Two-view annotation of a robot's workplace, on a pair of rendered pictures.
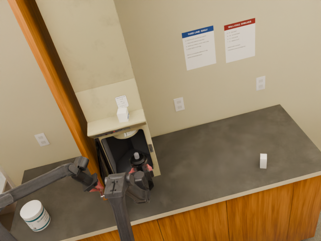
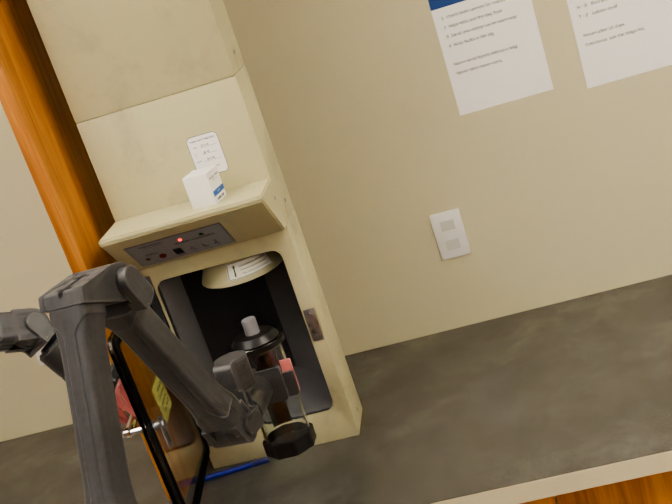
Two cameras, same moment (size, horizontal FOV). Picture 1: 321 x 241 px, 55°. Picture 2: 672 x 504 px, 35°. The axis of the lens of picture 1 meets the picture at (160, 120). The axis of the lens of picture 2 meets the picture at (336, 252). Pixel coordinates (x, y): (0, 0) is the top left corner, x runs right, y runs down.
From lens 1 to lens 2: 0.83 m
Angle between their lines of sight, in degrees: 23
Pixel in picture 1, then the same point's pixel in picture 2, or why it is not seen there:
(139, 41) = (302, 25)
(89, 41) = not seen: outside the picture
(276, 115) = not seen: outside the picture
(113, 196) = (62, 305)
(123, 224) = (86, 398)
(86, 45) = not seen: outside the picture
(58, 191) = (57, 486)
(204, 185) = (485, 453)
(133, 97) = (237, 139)
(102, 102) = (152, 153)
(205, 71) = (520, 118)
